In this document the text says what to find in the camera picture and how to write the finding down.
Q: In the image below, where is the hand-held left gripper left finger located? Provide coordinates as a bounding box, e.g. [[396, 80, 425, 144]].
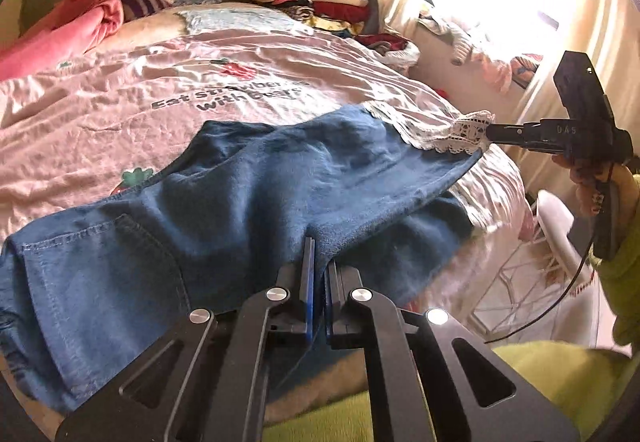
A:
[[54, 236, 318, 442]]

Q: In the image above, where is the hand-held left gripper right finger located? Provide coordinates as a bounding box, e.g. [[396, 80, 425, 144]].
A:
[[322, 259, 583, 442]]

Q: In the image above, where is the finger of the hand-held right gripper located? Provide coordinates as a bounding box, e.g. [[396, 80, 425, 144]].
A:
[[485, 121, 543, 148]]

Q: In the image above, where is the blue denim pants lace trim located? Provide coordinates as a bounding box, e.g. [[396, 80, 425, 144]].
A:
[[0, 101, 496, 415]]

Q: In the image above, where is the person's right forearm green sleeve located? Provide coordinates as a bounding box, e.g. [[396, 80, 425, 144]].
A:
[[587, 182, 640, 348]]

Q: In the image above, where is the person's right hand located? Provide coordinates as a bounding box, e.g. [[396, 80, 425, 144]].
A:
[[554, 155, 640, 218]]

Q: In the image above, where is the clothes heap on windowsill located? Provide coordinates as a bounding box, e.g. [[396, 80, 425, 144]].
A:
[[417, 0, 543, 93]]

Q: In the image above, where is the white electric fan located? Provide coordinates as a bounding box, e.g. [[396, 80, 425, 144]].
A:
[[470, 192, 601, 343]]

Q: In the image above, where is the person's green clothing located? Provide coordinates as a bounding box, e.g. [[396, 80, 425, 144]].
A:
[[260, 337, 636, 442]]

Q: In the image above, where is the pink strawberry print bed sheet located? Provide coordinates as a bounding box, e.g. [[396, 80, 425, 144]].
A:
[[0, 2, 536, 323]]

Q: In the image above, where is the light blue cloth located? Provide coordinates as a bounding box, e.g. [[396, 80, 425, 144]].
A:
[[177, 5, 301, 34]]

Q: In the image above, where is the cream pillow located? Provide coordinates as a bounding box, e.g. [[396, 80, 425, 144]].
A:
[[107, 7, 201, 53]]

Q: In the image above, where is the purple striped cloth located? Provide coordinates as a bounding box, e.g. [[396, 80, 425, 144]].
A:
[[110, 0, 173, 20]]

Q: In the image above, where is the pink blanket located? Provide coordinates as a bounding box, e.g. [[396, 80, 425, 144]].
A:
[[0, 0, 125, 80]]

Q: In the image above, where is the black cable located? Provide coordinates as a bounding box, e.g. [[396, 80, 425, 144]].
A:
[[487, 217, 601, 342]]

